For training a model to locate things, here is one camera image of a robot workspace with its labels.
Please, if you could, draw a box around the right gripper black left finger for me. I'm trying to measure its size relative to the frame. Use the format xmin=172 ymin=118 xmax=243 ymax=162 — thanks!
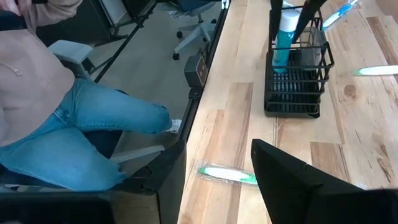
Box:
xmin=0 ymin=193 xmax=116 ymax=224

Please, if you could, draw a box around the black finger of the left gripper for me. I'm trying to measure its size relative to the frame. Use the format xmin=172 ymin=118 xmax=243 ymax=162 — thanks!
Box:
xmin=291 ymin=0 xmax=328 ymax=45
xmin=269 ymin=0 xmax=284 ymax=44

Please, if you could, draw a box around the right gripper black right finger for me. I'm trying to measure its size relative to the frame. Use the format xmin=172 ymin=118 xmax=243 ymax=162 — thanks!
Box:
xmin=251 ymin=138 xmax=398 ymax=224

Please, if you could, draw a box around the teal mouthwash bottle white cap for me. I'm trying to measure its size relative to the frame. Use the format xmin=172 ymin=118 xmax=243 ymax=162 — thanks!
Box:
xmin=272 ymin=8 xmax=301 ymax=74

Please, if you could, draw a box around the blue toothbrush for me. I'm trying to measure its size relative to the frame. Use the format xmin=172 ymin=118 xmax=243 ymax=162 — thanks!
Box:
xmin=322 ymin=0 xmax=360 ymax=31

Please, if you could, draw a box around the green toothbrush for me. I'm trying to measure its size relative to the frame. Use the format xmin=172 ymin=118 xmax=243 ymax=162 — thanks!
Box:
xmin=352 ymin=64 xmax=398 ymax=77
xmin=196 ymin=160 xmax=259 ymax=187

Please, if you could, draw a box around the white office chair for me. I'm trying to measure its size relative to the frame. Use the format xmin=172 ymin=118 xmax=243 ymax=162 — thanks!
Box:
xmin=167 ymin=0 xmax=218 ymax=62

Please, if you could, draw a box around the person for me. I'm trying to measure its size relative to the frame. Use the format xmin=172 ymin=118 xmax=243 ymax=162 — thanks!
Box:
xmin=0 ymin=0 xmax=183 ymax=192

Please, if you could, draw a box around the black metal stand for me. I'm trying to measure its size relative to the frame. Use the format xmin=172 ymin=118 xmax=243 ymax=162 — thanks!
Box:
xmin=90 ymin=0 xmax=158 ymax=84

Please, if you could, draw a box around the grey armrest office chair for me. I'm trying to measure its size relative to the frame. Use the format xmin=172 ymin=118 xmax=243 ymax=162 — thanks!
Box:
xmin=0 ymin=9 xmax=165 ymax=195

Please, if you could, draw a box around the person's hand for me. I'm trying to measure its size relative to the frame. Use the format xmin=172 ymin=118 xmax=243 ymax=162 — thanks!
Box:
xmin=0 ymin=0 xmax=34 ymax=16

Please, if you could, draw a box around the black wire caddy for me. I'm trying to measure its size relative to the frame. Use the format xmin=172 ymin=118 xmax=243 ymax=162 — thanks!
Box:
xmin=263 ymin=6 xmax=335 ymax=119

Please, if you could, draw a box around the black aluminium table frame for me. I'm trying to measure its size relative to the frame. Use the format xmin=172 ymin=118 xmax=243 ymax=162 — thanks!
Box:
xmin=105 ymin=0 xmax=233 ymax=224

